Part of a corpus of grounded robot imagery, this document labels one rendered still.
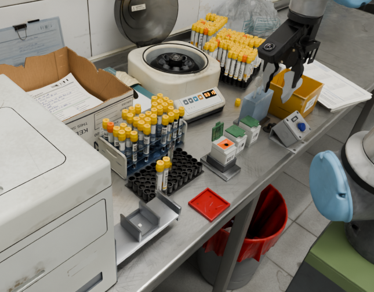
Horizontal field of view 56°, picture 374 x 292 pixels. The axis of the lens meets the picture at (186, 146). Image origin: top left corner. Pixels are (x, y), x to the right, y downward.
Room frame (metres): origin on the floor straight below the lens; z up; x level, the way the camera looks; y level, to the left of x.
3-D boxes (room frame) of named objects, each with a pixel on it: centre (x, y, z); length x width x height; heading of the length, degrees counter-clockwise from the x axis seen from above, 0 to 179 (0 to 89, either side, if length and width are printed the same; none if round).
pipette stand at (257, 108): (0.87, -0.18, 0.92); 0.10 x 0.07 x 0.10; 145
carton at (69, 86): (0.71, 0.33, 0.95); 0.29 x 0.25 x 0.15; 52
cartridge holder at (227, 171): (0.65, -0.09, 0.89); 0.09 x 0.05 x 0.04; 50
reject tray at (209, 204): (0.52, -0.07, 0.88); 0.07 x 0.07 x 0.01; 52
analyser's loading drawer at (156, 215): (0.39, 0.08, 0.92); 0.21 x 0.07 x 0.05; 142
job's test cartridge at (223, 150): (0.65, -0.09, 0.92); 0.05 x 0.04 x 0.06; 50
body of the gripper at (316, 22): (0.80, -0.22, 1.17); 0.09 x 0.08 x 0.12; 135
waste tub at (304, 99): (0.97, -0.30, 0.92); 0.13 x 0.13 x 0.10; 54
